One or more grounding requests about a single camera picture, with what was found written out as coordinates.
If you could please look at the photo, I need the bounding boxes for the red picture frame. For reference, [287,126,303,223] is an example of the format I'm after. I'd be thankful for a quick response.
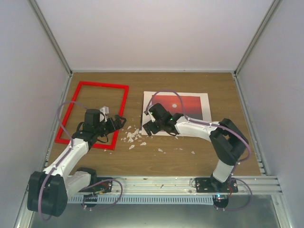
[54,81,130,152]

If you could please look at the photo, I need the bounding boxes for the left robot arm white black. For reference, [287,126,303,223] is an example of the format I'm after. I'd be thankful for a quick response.
[27,107,126,217]

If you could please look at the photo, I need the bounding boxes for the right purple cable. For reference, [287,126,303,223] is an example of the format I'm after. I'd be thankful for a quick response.
[146,89,252,212]

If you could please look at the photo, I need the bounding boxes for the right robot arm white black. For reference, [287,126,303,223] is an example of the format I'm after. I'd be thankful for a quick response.
[142,103,250,192]

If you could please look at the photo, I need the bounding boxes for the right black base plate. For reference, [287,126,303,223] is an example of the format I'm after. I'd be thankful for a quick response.
[194,177,238,193]

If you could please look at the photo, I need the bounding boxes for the grey slotted cable duct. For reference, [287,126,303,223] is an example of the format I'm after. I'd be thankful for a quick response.
[67,194,214,205]

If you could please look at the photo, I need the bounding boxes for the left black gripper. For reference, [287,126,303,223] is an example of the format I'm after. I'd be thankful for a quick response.
[95,114,126,137]

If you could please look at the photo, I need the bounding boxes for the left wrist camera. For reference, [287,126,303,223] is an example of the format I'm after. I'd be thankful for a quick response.
[99,106,109,122]

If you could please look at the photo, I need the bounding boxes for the white debris pile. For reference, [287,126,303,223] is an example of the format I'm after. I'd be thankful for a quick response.
[120,125,147,150]

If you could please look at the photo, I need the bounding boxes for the sunset photo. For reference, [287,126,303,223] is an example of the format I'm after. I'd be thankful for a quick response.
[152,94,203,120]

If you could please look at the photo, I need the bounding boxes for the white mat board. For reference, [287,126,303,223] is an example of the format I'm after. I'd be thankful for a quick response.
[142,91,212,122]

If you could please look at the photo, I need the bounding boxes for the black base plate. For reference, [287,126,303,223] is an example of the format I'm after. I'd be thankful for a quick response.
[194,177,238,193]
[79,177,113,195]

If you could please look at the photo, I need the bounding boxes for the aluminium rail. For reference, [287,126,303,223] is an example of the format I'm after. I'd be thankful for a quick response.
[114,176,282,195]

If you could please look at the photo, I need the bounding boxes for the purple cable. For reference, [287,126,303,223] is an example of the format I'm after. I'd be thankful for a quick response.
[146,89,252,212]
[38,101,88,221]

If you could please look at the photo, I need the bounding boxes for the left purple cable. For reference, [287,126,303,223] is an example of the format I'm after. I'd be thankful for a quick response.
[38,101,88,221]

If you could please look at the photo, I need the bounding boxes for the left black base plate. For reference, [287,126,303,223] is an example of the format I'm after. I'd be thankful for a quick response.
[79,177,113,195]

